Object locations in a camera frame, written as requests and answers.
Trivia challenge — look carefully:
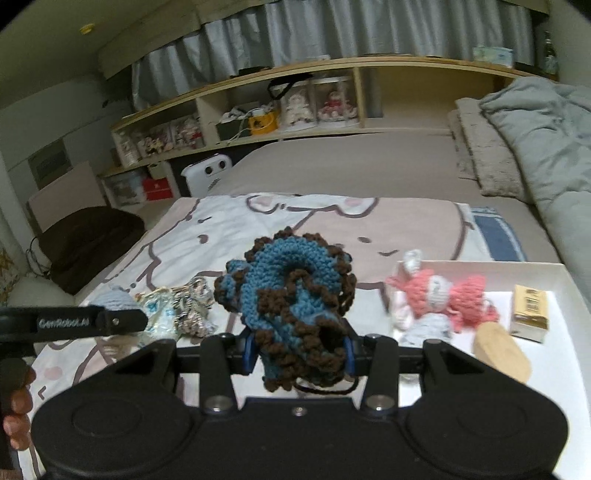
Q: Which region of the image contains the green glass bottle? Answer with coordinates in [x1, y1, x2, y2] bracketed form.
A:
[540, 31, 559, 77]

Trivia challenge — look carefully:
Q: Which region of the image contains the grey curtain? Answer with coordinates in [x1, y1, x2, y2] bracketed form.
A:
[131, 14, 536, 112]

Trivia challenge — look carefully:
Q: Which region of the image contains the striped crochet pouch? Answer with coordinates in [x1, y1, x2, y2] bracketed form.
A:
[173, 278, 215, 340]

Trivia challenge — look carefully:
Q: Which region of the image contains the yellow container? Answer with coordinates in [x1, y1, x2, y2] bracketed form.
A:
[248, 111, 280, 136]

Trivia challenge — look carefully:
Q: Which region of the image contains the fuzzy taupe pillow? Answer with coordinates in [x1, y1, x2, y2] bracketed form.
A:
[447, 110, 481, 181]
[455, 97, 532, 201]

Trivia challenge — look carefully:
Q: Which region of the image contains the cartoon printed blanket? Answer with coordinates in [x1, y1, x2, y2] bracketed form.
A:
[9, 195, 527, 480]

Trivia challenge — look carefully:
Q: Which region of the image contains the clear storage bin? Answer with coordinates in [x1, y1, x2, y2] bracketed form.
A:
[102, 168, 145, 208]

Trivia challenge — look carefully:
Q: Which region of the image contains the beige round cushion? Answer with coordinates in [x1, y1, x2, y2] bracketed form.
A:
[7, 274, 77, 309]

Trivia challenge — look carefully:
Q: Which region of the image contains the doll case with black handle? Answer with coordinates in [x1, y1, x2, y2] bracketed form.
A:
[269, 76, 319, 133]

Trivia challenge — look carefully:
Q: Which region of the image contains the clear jar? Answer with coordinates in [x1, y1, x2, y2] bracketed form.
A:
[113, 129, 139, 168]

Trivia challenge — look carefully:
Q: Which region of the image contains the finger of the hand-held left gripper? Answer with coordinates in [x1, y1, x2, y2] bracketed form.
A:
[0, 306, 149, 344]

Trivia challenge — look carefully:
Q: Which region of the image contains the small cream cardboard box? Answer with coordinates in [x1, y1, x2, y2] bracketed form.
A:
[509, 284, 550, 343]

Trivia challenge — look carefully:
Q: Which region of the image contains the clear case with red doll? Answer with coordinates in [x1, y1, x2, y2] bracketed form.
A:
[314, 76, 361, 128]

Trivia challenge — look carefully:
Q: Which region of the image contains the pink crochet bunny doll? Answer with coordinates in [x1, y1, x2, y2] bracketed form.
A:
[385, 249, 500, 334]

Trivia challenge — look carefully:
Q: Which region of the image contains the grey crochet doll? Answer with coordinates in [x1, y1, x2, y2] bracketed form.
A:
[85, 285, 144, 361]

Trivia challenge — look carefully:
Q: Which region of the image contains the dark brown cushion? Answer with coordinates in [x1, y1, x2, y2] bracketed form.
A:
[37, 207, 146, 296]

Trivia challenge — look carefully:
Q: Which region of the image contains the tissue box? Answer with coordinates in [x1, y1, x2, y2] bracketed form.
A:
[472, 45, 514, 68]

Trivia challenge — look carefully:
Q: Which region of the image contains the white crochet ball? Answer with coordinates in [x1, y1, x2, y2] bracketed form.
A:
[399, 311, 455, 347]

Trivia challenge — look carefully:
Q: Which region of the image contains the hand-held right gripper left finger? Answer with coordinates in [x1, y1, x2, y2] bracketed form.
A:
[111, 332, 257, 413]

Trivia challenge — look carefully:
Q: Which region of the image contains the blue and brown crochet pouch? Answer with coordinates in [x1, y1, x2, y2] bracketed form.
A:
[213, 226, 358, 397]

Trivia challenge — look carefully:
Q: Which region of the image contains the grey duvet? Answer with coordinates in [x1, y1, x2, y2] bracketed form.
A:
[479, 76, 591, 287]

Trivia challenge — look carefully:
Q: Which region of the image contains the person's left hand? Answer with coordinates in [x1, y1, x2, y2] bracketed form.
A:
[2, 367, 37, 450]

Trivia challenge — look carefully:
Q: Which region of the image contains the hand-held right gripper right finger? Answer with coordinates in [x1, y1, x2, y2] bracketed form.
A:
[342, 333, 481, 412]

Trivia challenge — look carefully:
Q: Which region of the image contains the blue floral drawstring pouch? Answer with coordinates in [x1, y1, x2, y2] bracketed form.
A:
[136, 286, 183, 344]

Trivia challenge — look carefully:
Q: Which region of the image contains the wooden headboard shelf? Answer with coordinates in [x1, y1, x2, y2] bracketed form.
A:
[99, 55, 522, 199]

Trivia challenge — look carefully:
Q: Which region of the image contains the white heater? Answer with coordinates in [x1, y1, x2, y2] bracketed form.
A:
[181, 154, 233, 199]

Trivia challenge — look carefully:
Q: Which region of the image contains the figurine display box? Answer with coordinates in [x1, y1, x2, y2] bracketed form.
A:
[134, 124, 174, 156]
[171, 117, 206, 151]

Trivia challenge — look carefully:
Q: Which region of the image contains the beige board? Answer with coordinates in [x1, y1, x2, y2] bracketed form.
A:
[27, 161, 108, 234]

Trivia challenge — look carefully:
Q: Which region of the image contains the dark green box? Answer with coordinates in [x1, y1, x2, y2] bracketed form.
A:
[217, 119, 249, 141]

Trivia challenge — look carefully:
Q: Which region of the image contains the taupe bed mattress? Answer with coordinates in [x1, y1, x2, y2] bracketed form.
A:
[208, 134, 561, 264]

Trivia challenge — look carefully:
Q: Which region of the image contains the red box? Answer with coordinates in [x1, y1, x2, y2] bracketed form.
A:
[142, 178, 172, 201]

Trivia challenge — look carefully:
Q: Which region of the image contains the white shallow box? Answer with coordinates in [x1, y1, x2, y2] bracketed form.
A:
[390, 260, 591, 480]

